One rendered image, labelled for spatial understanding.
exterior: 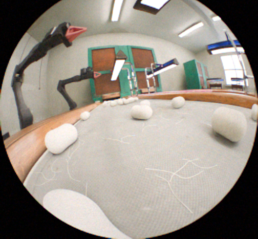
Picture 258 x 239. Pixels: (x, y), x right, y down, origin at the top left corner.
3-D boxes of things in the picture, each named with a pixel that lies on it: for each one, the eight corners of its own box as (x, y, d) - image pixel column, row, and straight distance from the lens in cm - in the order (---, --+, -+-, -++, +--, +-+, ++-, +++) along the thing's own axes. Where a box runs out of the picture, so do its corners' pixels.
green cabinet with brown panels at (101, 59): (92, 98, 127) (87, 47, 162) (97, 99, 181) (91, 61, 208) (162, 88, 168) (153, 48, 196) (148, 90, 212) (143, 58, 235)
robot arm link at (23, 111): (34, 118, 47) (21, 74, 67) (24, 122, 43) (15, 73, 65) (31, 125, 51) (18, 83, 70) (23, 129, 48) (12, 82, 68)
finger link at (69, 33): (89, 31, 43) (70, 37, 45) (87, 20, 38) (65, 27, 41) (88, 41, 38) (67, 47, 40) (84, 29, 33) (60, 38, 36)
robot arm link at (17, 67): (47, 47, 51) (21, 70, 73) (39, 40, 47) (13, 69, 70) (43, 68, 44) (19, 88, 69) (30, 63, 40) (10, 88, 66)
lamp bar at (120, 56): (115, 58, 54) (114, 49, 58) (110, 80, 112) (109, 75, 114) (127, 58, 56) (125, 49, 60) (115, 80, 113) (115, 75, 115)
